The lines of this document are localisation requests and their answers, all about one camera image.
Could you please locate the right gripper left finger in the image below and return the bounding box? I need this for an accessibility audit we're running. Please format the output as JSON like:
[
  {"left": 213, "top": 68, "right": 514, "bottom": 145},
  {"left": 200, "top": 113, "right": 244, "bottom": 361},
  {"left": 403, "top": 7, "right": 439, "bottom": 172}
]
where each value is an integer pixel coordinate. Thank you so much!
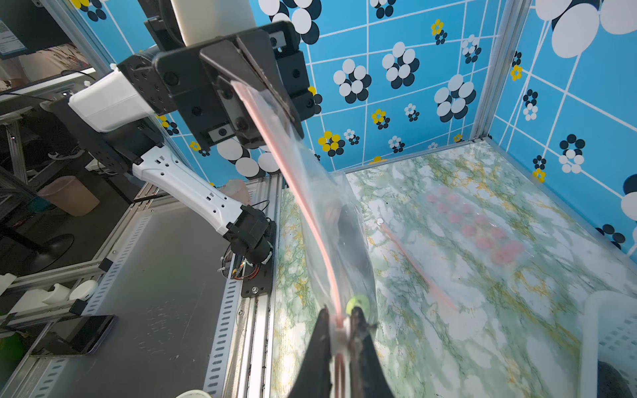
[{"left": 288, "top": 308, "right": 332, "bottom": 398}]

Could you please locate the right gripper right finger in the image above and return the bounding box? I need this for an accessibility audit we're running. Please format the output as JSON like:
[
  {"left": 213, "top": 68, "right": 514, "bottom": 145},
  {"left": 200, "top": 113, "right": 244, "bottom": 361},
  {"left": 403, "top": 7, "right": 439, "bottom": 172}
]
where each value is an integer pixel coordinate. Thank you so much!
[{"left": 348, "top": 307, "right": 394, "bottom": 397}]

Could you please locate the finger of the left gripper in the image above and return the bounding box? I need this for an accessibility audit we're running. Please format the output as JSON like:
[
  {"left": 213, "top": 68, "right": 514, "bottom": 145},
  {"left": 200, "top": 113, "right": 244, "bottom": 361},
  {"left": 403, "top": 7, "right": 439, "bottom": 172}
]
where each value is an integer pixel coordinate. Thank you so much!
[{"left": 199, "top": 38, "right": 305, "bottom": 139}]

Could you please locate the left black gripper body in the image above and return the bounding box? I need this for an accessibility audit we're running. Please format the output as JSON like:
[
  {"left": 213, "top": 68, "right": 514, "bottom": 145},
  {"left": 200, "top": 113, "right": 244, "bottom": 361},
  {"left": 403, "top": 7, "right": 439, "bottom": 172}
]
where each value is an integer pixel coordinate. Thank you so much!
[{"left": 151, "top": 19, "right": 317, "bottom": 150}]

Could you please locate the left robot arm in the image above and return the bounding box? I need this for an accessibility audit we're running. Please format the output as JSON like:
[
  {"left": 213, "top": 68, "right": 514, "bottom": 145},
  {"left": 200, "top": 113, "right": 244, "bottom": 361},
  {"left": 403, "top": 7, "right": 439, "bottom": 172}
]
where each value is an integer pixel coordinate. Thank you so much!
[{"left": 50, "top": 21, "right": 315, "bottom": 265}]

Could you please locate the eggplant in basket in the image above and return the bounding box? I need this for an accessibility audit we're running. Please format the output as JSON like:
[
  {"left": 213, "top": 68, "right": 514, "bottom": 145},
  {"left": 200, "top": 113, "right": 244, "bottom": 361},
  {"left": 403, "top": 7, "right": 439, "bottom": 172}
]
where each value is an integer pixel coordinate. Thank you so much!
[
  {"left": 597, "top": 362, "right": 636, "bottom": 398},
  {"left": 338, "top": 204, "right": 374, "bottom": 319}
]

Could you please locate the pink translucent object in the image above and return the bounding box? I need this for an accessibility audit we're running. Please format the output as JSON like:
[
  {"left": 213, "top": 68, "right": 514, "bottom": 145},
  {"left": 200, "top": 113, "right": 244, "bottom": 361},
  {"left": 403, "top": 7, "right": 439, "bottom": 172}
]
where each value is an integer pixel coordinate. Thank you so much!
[{"left": 219, "top": 179, "right": 251, "bottom": 205}]

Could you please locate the white bowl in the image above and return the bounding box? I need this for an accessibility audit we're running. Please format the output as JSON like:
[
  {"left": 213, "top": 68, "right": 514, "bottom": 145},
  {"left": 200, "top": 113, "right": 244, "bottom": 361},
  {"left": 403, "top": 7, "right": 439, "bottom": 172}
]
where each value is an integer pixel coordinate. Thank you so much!
[{"left": 176, "top": 390, "right": 212, "bottom": 398}]

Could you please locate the beige waste bin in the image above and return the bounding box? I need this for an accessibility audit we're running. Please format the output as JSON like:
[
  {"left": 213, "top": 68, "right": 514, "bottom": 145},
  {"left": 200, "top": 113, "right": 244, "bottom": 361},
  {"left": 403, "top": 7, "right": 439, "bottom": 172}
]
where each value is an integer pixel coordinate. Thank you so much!
[{"left": 38, "top": 176, "right": 100, "bottom": 217}]

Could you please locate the black smartphone on bench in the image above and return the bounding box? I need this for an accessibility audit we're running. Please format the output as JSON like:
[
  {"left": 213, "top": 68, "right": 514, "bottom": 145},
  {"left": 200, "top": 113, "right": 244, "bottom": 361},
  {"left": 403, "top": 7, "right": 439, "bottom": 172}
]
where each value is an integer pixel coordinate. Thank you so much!
[{"left": 31, "top": 315, "right": 117, "bottom": 358}]

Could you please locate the white plastic basket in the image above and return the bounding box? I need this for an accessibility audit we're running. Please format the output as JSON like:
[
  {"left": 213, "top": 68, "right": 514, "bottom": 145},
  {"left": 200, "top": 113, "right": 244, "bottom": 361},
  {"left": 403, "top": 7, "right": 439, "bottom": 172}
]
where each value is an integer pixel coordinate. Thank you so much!
[{"left": 577, "top": 291, "right": 636, "bottom": 397}]

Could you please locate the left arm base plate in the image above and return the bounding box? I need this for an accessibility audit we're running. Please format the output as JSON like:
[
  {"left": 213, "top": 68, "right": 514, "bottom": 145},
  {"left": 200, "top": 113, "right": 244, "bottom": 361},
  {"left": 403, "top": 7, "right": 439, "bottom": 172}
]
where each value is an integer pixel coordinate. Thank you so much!
[{"left": 218, "top": 235, "right": 275, "bottom": 298}]

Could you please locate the aluminium front rail frame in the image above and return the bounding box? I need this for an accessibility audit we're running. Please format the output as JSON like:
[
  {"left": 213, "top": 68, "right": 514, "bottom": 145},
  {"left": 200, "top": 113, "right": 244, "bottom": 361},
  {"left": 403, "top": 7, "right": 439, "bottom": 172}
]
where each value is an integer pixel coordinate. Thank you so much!
[{"left": 1, "top": 175, "right": 274, "bottom": 397}]

